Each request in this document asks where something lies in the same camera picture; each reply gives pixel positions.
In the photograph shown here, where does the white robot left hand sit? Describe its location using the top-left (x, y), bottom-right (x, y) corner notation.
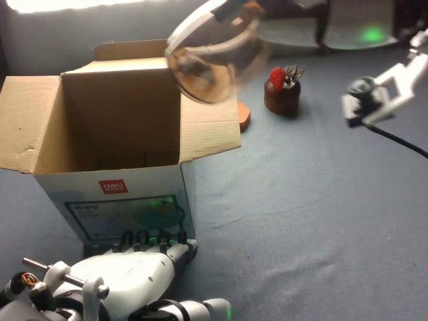
top-left (53, 229), bottom-right (232, 321)

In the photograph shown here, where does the brown transparent spray bottle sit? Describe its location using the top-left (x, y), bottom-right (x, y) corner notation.
top-left (165, 0), bottom-right (272, 105)

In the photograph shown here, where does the open cardboard box, globe print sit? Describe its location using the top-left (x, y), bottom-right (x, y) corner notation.
top-left (0, 39), bottom-right (243, 242)

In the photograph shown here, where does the grey table cloth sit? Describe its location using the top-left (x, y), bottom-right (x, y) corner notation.
top-left (0, 0), bottom-right (428, 321)

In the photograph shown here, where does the orange hexagon block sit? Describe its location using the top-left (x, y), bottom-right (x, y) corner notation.
top-left (237, 101), bottom-right (252, 132)

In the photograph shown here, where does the chocolate cake toy with strawberry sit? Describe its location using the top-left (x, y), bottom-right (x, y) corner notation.
top-left (263, 65), bottom-right (307, 117)

